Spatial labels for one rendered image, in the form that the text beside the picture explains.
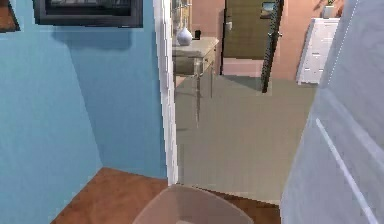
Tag beige side table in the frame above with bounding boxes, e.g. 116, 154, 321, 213
171, 36, 220, 129

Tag white round vase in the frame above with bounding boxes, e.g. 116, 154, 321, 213
176, 18, 194, 47

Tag dark open room door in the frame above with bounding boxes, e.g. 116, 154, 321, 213
260, 0, 285, 94

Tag white chest of drawers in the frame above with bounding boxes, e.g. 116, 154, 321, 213
295, 17, 341, 85

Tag white room door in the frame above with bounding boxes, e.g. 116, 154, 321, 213
279, 0, 384, 224

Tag small framed wall picture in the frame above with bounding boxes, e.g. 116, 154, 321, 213
260, 1, 277, 20

